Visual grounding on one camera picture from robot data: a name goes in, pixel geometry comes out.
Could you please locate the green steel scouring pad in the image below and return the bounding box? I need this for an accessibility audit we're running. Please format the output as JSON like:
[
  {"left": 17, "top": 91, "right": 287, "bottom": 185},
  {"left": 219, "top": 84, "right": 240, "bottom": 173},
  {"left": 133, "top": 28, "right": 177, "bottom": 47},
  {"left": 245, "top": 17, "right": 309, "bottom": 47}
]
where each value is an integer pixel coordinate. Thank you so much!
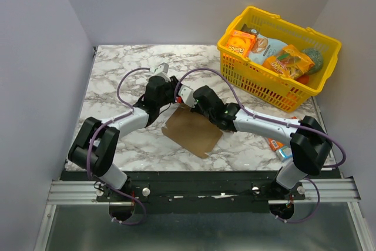
[{"left": 301, "top": 48, "right": 324, "bottom": 75}]

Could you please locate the orange small box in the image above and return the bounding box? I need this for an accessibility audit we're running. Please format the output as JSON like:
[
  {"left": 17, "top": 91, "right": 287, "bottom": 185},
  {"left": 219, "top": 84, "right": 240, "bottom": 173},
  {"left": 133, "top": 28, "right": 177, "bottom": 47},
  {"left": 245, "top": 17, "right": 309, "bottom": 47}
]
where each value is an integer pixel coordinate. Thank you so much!
[{"left": 265, "top": 138, "right": 285, "bottom": 152}]

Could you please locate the brown cardboard box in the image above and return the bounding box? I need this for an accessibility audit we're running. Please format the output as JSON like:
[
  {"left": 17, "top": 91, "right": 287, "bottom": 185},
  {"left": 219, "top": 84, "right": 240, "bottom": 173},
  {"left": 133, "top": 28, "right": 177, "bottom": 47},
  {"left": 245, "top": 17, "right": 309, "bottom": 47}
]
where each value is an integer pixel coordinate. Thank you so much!
[{"left": 162, "top": 106, "right": 223, "bottom": 159}]

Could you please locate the orange snack box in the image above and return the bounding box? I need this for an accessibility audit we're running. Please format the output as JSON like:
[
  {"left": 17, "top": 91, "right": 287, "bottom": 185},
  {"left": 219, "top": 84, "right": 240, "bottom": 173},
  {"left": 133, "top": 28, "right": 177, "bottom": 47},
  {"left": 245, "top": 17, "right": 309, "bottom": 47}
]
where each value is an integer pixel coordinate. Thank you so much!
[{"left": 226, "top": 30, "right": 257, "bottom": 58}]

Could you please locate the orange round item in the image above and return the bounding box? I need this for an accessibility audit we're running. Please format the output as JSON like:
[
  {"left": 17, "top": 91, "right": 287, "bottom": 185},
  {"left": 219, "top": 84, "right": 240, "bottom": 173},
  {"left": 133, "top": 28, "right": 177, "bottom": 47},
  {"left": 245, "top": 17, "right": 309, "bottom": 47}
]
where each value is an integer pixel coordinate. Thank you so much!
[{"left": 296, "top": 74, "right": 310, "bottom": 85}]

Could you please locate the aluminium rail frame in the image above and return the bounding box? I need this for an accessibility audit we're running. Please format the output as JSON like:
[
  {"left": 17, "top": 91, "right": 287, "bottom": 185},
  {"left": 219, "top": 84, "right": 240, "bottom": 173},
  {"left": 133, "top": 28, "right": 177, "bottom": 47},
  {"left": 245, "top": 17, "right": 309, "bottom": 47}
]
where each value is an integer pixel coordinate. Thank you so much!
[{"left": 34, "top": 178, "right": 372, "bottom": 250}]

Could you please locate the yellow plastic basket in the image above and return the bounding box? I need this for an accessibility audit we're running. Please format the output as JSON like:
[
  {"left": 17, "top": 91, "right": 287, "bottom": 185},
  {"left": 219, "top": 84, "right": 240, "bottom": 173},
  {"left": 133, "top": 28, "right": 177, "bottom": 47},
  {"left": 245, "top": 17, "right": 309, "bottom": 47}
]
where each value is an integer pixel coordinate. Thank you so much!
[{"left": 217, "top": 6, "right": 341, "bottom": 112}]

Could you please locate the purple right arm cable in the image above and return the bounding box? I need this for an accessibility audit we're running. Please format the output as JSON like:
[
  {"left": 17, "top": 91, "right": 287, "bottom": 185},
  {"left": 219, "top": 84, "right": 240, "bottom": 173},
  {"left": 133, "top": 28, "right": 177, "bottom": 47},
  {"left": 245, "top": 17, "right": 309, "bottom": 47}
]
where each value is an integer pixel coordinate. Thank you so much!
[{"left": 175, "top": 68, "right": 347, "bottom": 224}]

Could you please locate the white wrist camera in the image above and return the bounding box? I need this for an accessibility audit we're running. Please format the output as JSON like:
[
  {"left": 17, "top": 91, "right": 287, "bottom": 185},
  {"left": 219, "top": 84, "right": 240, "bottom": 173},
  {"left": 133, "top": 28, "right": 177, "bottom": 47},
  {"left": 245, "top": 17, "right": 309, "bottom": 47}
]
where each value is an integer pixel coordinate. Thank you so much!
[
  {"left": 149, "top": 63, "right": 170, "bottom": 82},
  {"left": 176, "top": 85, "right": 196, "bottom": 108}
]

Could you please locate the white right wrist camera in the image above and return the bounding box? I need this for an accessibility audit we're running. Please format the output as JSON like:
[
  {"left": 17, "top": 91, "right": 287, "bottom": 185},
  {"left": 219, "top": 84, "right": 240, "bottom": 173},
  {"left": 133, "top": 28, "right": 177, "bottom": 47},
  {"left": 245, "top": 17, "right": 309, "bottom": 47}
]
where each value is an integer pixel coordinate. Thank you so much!
[{"left": 176, "top": 85, "right": 196, "bottom": 108}]

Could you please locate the light blue snack bag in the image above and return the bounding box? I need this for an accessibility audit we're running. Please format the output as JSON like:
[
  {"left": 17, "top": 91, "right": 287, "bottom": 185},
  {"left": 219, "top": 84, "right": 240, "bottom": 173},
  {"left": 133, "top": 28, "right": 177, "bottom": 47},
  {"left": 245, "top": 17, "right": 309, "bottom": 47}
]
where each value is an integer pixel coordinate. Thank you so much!
[{"left": 249, "top": 33, "right": 287, "bottom": 65}]

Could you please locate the orange candy bag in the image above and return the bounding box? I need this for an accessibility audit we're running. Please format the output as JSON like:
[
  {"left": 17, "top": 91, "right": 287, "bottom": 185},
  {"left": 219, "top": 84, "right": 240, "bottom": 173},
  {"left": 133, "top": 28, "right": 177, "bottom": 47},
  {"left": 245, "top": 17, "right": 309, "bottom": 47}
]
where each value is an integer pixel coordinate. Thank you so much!
[{"left": 262, "top": 45, "right": 314, "bottom": 79}]

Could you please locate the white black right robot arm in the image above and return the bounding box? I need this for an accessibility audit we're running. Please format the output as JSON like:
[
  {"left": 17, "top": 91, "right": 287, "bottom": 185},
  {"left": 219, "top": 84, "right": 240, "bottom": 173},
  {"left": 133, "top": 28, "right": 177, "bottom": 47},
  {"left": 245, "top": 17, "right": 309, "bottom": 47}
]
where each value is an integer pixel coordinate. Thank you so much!
[{"left": 193, "top": 86, "right": 333, "bottom": 199}]

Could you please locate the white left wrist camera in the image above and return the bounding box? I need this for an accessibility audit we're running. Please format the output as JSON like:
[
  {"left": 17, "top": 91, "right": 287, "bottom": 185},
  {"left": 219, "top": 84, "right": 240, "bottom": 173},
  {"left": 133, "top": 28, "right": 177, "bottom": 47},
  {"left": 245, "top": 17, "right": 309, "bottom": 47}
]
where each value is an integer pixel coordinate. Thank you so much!
[{"left": 149, "top": 63, "right": 170, "bottom": 82}]

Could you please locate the blue white small box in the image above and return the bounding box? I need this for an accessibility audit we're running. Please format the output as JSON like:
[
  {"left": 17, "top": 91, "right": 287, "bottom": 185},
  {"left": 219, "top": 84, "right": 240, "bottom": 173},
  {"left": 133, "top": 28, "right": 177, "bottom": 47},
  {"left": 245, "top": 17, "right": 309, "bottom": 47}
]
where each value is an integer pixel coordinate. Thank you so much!
[{"left": 276, "top": 146, "right": 293, "bottom": 162}]

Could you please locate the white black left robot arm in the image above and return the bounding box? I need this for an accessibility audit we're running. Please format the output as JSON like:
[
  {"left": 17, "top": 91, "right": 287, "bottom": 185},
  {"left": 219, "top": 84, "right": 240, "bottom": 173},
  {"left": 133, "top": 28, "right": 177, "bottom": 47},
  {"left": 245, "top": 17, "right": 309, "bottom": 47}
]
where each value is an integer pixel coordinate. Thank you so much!
[{"left": 68, "top": 75, "right": 178, "bottom": 201}]

